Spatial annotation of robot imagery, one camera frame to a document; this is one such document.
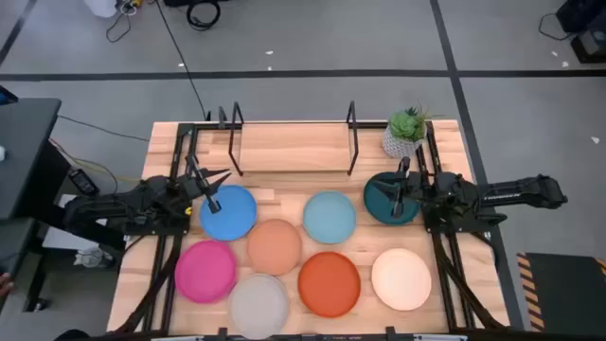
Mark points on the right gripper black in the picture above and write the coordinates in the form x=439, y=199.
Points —
x=414, y=187

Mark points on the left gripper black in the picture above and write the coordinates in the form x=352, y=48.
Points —
x=191, y=185

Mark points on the dark teal plate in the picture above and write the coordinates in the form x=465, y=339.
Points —
x=379, y=208

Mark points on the bright blue plate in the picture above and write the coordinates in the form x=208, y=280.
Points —
x=234, y=218

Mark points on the pale blue-grey plate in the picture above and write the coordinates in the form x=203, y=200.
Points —
x=329, y=218

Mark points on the terracotta plate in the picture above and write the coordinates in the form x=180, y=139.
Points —
x=273, y=247

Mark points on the cream plate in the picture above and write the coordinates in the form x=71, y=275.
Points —
x=401, y=279

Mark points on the magenta plate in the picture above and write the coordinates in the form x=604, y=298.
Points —
x=205, y=272

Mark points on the orange-red plate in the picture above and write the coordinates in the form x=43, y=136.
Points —
x=329, y=284

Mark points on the grey plate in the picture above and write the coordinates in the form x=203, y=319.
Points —
x=258, y=307

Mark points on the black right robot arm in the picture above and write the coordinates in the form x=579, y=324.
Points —
x=511, y=192

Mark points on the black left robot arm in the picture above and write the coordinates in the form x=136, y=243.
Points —
x=109, y=210

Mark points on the succulent in white patterned pot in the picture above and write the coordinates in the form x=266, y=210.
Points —
x=402, y=142

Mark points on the black power adapter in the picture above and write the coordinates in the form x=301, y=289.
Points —
x=83, y=182

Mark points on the crumpled clear plastic bag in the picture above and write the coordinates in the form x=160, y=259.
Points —
x=92, y=258

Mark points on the white paper sheet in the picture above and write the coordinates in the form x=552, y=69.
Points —
x=61, y=239

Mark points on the power strip with plugs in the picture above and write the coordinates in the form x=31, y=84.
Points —
x=128, y=7

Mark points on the black desk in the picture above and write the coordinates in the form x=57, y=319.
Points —
x=23, y=151

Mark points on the hazard-striped black mat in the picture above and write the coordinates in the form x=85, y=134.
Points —
x=568, y=293

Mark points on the white cylindrical bin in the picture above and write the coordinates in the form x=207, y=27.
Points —
x=100, y=7

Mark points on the person's hand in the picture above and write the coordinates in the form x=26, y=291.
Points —
x=5, y=284

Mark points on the black box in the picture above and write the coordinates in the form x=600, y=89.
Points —
x=592, y=47

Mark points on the black equipment case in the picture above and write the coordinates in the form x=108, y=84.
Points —
x=582, y=14

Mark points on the black aluminium rig frame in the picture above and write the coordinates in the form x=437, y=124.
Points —
x=184, y=129

